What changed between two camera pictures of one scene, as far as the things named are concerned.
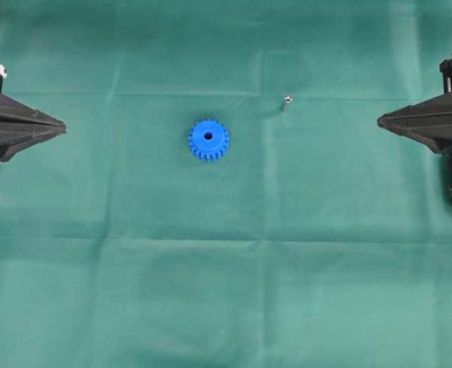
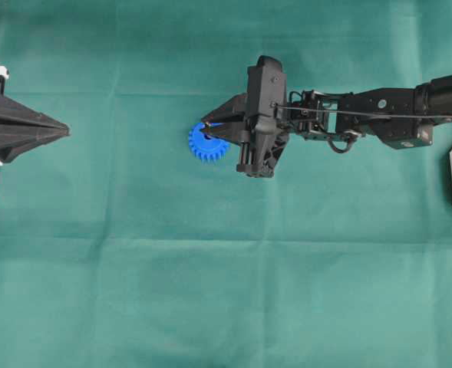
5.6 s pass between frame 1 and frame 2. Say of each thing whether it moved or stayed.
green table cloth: stayed
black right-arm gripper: moved
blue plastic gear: stayed
